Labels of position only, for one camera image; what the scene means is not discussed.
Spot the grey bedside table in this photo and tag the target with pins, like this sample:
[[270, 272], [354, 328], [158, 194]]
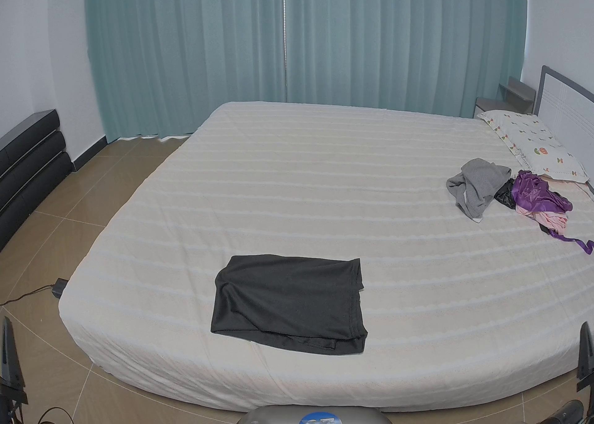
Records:
[[515, 90]]

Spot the pink garment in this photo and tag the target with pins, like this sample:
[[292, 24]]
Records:
[[552, 222]]

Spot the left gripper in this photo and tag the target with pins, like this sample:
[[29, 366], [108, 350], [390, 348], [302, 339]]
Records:
[[11, 392]]

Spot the white printed pillow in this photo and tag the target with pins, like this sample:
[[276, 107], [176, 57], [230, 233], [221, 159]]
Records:
[[533, 144]]

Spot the black chest of drawers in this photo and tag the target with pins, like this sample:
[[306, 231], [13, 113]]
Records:
[[28, 171]]

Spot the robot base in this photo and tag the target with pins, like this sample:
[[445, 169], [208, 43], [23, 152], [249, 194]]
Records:
[[269, 416]]

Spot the bed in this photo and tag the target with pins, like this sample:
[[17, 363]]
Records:
[[325, 181]]

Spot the black shiny garment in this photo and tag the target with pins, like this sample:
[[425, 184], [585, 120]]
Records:
[[505, 197]]

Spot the grey garment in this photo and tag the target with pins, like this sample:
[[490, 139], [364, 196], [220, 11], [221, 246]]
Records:
[[478, 181]]

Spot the purple garment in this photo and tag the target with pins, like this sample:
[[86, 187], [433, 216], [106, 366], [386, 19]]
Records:
[[531, 190]]

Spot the black power adapter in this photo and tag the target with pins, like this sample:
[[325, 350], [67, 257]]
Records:
[[60, 286]]

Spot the blue-green curtain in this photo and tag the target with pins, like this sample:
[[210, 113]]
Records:
[[408, 32], [185, 41]]

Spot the black T-shirt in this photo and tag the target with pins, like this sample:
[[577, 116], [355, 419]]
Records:
[[287, 301]]

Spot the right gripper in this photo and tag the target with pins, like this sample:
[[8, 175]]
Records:
[[585, 385]]

